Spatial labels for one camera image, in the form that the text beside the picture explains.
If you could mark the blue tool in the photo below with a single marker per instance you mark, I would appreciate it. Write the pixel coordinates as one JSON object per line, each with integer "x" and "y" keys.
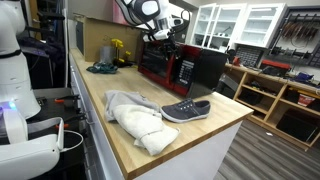
{"x": 304, "y": 77}

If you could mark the pink poster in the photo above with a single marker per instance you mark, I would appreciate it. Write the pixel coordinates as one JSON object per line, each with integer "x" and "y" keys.
{"x": 116, "y": 16}

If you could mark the white towel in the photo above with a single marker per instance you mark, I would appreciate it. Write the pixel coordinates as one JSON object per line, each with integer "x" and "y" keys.
{"x": 143, "y": 130}

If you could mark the black red microwave body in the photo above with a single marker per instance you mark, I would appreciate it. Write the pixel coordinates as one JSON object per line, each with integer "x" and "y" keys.
{"x": 210, "y": 70}

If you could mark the black crate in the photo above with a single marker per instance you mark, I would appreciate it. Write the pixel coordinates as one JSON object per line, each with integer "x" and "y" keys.
{"x": 227, "y": 86}

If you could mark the dark green cloth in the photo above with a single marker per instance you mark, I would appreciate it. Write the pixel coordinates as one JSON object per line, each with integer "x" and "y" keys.
{"x": 101, "y": 68}

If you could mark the wall tool rack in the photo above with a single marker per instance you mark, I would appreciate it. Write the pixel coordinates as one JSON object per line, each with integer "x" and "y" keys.
{"x": 300, "y": 30}

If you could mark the large black case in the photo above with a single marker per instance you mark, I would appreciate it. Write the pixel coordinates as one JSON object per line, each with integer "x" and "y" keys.
{"x": 296, "y": 126}

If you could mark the grey metal cylinder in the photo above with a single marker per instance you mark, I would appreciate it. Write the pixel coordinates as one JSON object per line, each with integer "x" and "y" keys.
{"x": 106, "y": 55}

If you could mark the white workbench cabinet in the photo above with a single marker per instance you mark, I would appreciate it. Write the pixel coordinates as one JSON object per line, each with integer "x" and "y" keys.
{"x": 200, "y": 163}

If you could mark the red toolbox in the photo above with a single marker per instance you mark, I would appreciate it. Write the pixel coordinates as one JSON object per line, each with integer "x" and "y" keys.
{"x": 275, "y": 64}

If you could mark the red white bin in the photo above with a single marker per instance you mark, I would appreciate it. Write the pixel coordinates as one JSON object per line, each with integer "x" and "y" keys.
{"x": 306, "y": 100}

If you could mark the black parts organizer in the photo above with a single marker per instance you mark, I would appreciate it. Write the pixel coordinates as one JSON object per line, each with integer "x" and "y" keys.
{"x": 248, "y": 55}

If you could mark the grey towel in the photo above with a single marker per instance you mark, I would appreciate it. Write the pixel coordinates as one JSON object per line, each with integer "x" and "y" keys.
{"x": 123, "y": 98}

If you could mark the small black bin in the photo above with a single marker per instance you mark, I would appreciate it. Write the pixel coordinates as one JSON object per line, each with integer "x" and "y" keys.
{"x": 250, "y": 97}

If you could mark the dark grey sneaker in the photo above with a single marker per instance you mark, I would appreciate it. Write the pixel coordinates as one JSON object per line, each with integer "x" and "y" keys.
{"x": 186, "y": 110}

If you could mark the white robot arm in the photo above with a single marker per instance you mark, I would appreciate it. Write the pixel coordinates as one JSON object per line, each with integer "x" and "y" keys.
{"x": 13, "y": 76}

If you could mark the red microwave door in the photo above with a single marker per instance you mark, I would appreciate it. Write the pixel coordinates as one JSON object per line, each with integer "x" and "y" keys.
{"x": 155, "y": 63}

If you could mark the wooden shelving unit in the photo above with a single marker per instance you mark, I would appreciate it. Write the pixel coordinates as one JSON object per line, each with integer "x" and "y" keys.
{"x": 276, "y": 96}

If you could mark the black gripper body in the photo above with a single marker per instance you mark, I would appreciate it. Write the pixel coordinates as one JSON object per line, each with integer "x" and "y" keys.
{"x": 172, "y": 38}

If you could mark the white glass door cabinet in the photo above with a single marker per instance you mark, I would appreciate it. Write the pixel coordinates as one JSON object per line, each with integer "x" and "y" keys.
{"x": 260, "y": 23}

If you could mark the large cardboard box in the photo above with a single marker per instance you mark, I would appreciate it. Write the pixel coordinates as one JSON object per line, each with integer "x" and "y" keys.
{"x": 100, "y": 40}

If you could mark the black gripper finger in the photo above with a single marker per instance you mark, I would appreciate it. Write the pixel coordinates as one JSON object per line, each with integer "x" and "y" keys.
{"x": 167, "y": 53}
{"x": 177, "y": 51}

